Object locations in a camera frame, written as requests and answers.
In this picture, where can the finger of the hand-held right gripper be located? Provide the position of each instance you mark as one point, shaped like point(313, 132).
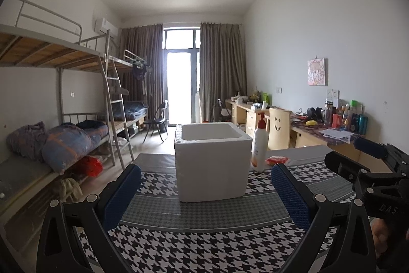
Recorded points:
point(370, 147)
point(342, 164)

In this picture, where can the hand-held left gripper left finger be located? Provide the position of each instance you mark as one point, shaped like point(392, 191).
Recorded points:
point(121, 199)

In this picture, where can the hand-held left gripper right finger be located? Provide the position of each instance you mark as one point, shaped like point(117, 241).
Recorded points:
point(290, 196)

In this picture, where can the white foam box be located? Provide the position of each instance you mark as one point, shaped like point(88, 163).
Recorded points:
point(211, 164)

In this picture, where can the person's right hand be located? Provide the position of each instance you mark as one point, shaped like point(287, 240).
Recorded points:
point(382, 237)

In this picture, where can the white paper sheets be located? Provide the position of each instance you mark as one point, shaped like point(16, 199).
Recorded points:
point(335, 134)

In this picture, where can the red snack packet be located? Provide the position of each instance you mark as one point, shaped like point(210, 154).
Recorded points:
point(276, 161)

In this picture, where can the group of toiletry bottles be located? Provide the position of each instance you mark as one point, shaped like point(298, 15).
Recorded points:
point(346, 118)

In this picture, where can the wooden desk with patterned cover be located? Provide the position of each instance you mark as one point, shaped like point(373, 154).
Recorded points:
point(306, 137)

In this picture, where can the red plastic bag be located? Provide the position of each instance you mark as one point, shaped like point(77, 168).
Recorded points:
point(89, 166)

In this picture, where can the yellow banana-shaped object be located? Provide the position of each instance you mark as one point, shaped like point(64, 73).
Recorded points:
point(311, 123)

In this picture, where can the pale yellow cloth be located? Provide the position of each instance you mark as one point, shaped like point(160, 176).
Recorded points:
point(70, 189)

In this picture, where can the white pump lotion bottle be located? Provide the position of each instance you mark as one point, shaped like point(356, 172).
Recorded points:
point(258, 148)

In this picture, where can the black headphones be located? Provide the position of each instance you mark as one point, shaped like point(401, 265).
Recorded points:
point(313, 113)

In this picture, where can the wooden smiley face chair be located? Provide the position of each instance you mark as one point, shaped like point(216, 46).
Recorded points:
point(278, 132)

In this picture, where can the blue orange rolled quilt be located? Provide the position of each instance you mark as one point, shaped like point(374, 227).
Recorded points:
point(67, 145)

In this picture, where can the houndstooth table mat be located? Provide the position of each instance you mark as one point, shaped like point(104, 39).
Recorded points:
point(198, 228)

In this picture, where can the black folding chair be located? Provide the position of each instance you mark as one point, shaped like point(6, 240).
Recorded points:
point(156, 122)

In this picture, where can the dark blue bedding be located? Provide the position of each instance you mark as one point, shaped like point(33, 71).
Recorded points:
point(135, 110)

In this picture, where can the metal bunk ladder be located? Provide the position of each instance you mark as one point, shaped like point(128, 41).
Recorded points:
point(116, 106)

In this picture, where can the green box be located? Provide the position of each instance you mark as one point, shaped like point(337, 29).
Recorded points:
point(266, 97)

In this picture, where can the grey crumpled clothes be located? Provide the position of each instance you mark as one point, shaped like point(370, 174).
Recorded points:
point(25, 140)

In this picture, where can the dark hanging clothes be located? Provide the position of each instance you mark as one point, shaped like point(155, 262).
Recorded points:
point(140, 72)

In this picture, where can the glass balcony door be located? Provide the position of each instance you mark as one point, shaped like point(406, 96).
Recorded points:
point(180, 84)

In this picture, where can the small metal bunk bed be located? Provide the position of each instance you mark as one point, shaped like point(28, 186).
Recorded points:
point(124, 63)

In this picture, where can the brown curtain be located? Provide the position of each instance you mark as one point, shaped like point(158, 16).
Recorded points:
point(222, 68)
point(143, 49)

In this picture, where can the large metal bunk bed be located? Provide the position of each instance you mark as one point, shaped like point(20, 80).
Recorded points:
point(38, 49)

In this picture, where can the white air conditioner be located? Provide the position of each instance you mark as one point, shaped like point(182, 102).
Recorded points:
point(105, 26)

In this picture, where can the white wall switches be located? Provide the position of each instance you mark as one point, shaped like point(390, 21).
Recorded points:
point(334, 94)

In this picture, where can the pink wall picture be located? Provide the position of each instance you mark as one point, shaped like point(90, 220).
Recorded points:
point(317, 72)

